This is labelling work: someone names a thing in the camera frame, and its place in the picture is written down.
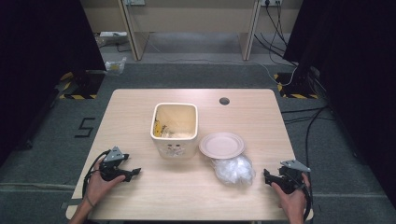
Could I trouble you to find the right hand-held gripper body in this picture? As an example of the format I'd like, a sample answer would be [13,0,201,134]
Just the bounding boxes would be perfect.
[278,159,312,194]

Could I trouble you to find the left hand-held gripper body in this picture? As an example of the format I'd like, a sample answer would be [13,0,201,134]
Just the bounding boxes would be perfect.
[98,146,131,182]

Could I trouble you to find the cream square waste bin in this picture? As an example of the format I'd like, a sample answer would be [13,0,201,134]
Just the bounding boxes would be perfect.
[149,102,200,161]

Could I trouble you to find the beige paper plate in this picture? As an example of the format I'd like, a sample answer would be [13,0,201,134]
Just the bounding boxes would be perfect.
[198,132,247,161]

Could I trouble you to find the person's right hand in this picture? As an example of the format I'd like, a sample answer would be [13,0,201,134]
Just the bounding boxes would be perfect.
[270,173,312,217]

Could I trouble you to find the person's left hand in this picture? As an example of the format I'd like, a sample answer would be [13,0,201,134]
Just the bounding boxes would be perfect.
[84,158,127,207]

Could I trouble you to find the black hazard-striped stand base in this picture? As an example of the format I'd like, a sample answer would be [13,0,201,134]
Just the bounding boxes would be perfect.
[273,72,320,100]
[58,69,106,101]

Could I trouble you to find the clear plastic bag with yellow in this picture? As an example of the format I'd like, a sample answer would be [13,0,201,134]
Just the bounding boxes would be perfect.
[104,56,128,76]

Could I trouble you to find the black curtain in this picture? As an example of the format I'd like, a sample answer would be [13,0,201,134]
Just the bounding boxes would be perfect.
[0,0,106,167]
[282,0,396,210]

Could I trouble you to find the white power strip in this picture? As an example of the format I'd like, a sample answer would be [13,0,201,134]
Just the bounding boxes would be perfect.
[99,31,128,38]

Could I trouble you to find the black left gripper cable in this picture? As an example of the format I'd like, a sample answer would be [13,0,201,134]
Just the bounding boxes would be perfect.
[81,148,112,200]

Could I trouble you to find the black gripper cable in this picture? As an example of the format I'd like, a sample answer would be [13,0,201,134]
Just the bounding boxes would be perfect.
[81,148,112,200]
[298,182,314,222]

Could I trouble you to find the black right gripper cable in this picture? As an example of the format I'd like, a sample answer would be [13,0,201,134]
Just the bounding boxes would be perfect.
[298,182,314,222]

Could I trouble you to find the black floor cables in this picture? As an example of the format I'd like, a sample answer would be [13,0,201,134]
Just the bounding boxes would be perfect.
[279,105,334,195]

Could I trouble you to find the black cable bundle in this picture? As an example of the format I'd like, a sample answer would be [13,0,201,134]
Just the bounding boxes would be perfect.
[253,3,299,68]

